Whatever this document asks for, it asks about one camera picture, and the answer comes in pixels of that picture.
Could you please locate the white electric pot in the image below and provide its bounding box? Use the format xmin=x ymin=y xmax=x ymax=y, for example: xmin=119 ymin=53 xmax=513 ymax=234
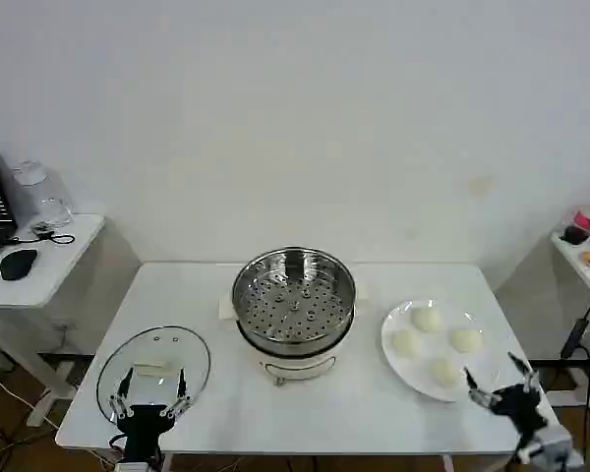
xmin=216 ymin=284 xmax=372 ymax=390

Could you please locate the round glass lid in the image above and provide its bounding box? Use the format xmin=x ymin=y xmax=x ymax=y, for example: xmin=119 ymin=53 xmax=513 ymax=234
xmin=95 ymin=324 xmax=213 ymax=434

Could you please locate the black cable with adapter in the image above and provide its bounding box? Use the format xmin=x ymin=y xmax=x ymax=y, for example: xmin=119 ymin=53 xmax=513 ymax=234
xmin=560 ymin=282 xmax=590 ymax=361

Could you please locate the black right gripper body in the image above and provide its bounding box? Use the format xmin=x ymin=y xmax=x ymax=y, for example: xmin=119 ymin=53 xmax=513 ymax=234
xmin=491 ymin=383 xmax=550 ymax=437

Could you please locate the white round plate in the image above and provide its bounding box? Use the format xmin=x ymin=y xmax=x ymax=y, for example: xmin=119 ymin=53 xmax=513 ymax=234
xmin=380 ymin=297 xmax=502 ymax=404

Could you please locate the small black object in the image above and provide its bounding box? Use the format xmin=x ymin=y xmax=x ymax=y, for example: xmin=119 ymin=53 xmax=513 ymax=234
xmin=559 ymin=224 xmax=590 ymax=246

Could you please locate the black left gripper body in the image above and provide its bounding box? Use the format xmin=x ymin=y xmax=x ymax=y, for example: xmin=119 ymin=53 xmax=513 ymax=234
xmin=116 ymin=403 xmax=173 ymax=463

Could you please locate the black computer mouse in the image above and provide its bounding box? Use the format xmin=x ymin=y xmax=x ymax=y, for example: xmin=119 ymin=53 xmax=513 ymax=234
xmin=0 ymin=248 xmax=39 ymax=282

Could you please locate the white work table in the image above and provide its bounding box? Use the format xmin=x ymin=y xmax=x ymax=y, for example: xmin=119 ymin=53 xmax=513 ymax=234
xmin=54 ymin=262 xmax=556 ymax=472

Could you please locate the white floor cable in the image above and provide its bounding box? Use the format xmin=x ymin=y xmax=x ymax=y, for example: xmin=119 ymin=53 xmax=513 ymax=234
xmin=0 ymin=367 xmax=36 ymax=410

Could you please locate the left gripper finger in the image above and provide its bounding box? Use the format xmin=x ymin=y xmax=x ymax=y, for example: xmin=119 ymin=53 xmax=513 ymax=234
xmin=158 ymin=368 xmax=194 ymax=420
xmin=108 ymin=367 xmax=135 ymax=420

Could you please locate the white side desk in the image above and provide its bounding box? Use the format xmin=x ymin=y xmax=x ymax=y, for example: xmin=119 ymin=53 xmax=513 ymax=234
xmin=0 ymin=212 xmax=106 ymax=428

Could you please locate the white steamed bun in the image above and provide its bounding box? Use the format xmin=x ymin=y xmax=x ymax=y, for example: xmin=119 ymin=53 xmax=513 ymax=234
xmin=448 ymin=327 xmax=484 ymax=355
xmin=411 ymin=306 xmax=443 ymax=334
xmin=391 ymin=327 xmax=423 ymax=357
xmin=429 ymin=356 xmax=461 ymax=390

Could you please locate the white desk with legs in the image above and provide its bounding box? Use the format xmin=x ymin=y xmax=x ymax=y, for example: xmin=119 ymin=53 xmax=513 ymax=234
xmin=544 ymin=229 xmax=590 ymax=436

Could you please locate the black looped cable with keys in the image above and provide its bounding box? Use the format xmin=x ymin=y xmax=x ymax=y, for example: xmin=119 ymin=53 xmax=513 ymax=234
xmin=8 ymin=220 xmax=76 ymax=248

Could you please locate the perforated steel steamer basket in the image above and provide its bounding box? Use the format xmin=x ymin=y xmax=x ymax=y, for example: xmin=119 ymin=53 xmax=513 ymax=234
xmin=231 ymin=247 xmax=358 ymax=358

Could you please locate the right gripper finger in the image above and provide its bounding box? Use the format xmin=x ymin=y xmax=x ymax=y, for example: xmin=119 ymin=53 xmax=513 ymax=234
xmin=507 ymin=350 xmax=542 ymax=394
xmin=463 ymin=365 xmax=497 ymax=412

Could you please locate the clear glass jar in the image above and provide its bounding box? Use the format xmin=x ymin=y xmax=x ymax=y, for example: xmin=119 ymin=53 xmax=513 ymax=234
xmin=11 ymin=160 xmax=76 ymax=228

